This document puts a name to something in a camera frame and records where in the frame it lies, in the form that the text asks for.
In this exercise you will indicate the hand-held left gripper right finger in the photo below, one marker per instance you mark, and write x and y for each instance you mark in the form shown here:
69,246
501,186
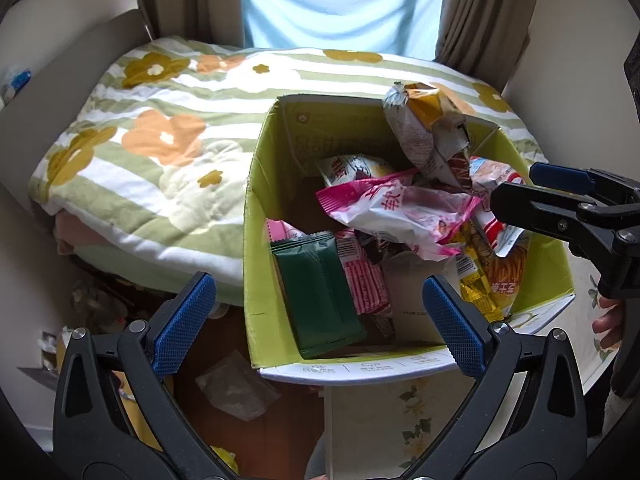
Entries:
452,325

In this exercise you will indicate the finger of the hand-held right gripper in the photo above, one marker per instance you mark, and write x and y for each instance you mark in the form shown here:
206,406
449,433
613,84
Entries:
560,176
540,210

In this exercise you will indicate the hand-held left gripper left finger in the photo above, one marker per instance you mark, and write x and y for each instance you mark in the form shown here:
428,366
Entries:
185,325

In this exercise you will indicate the blue white red snack bag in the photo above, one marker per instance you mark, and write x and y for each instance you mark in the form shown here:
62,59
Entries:
492,175

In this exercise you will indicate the pink striped snack packet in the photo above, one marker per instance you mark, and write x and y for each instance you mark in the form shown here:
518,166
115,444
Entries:
365,280

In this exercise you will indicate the dark brown small snack packet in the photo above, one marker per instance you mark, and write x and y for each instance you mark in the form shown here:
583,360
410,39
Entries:
372,247

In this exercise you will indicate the pink and white snack bag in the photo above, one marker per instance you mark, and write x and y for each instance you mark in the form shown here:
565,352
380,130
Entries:
400,215

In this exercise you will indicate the dark green snack packet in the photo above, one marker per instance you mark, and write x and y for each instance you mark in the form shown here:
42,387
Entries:
320,300

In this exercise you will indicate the green and white cardboard box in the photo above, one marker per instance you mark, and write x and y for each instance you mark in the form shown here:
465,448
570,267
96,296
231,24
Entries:
270,220

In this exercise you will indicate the yellow and white snack bag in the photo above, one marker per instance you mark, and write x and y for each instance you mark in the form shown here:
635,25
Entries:
420,145

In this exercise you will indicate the person's right hand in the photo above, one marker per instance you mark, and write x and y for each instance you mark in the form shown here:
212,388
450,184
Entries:
610,330

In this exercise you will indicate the pale grey snack packet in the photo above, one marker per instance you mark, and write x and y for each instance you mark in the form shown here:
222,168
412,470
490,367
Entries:
410,282

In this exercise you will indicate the pale green bed sheet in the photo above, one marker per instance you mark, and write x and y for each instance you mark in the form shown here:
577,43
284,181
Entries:
150,267

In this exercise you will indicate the clear plastic bag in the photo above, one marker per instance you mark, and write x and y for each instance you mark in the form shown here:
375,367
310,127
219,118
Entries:
235,390

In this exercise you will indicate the yellow paper bag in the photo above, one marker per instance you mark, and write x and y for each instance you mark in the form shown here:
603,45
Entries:
127,410

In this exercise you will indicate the black flat device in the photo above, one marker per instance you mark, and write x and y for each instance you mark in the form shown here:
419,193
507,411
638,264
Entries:
634,75

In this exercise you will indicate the pink bedding layer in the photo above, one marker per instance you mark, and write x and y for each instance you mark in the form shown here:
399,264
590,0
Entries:
67,234

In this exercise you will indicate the magazine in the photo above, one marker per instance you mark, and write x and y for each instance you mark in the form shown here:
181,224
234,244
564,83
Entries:
37,376

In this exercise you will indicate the floral striped blanket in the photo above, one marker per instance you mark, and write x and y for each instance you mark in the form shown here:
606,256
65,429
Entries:
165,160

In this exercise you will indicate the grey bed headboard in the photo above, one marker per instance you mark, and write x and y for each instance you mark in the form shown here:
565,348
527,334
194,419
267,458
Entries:
75,75

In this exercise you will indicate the light blue cloth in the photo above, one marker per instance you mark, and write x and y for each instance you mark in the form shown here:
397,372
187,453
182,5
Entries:
340,5

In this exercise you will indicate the white and blue bottle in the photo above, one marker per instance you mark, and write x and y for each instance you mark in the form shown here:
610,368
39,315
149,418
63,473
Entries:
17,82

